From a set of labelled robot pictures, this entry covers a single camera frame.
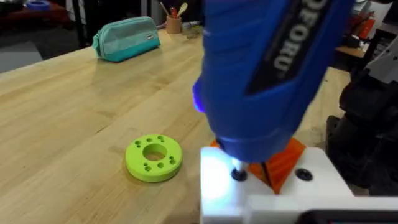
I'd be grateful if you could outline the white orange left gripper right finger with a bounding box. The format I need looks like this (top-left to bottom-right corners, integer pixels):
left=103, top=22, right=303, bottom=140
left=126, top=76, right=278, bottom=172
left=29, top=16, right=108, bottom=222
left=263, top=137, right=354, bottom=197

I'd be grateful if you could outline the white orange left gripper left finger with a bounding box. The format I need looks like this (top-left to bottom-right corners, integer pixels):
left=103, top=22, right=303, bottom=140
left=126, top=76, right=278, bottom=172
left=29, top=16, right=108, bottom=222
left=200, top=139, right=277, bottom=224

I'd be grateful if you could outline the blue tape roll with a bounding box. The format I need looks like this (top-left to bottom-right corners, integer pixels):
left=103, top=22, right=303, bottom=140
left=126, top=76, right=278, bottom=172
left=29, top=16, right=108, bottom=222
left=25, top=0, right=51, bottom=11

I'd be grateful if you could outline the green disc with holes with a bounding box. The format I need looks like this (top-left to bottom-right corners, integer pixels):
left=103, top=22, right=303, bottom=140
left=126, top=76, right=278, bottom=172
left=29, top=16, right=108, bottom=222
left=124, top=134, right=183, bottom=183

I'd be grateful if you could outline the blue electric screwdriver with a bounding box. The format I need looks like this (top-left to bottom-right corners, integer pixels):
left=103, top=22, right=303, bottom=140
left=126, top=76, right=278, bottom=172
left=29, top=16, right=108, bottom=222
left=192, top=0, right=356, bottom=182

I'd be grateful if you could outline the brown wooden cup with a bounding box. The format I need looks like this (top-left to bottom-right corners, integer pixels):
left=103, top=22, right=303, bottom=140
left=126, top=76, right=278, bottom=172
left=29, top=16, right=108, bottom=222
left=165, top=15, right=183, bottom=35

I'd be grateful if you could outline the orange box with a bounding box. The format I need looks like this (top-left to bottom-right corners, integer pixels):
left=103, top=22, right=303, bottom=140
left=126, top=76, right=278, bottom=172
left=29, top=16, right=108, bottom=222
left=351, top=12, right=376, bottom=40

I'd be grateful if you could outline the teal zip bag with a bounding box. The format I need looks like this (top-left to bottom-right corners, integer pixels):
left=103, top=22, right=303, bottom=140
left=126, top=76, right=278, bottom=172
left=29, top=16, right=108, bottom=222
left=91, top=16, right=161, bottom=63

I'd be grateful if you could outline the wooden spoon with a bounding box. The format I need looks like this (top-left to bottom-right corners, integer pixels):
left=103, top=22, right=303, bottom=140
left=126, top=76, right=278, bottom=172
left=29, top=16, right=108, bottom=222
left=176, top=2, right=188, bottom=18

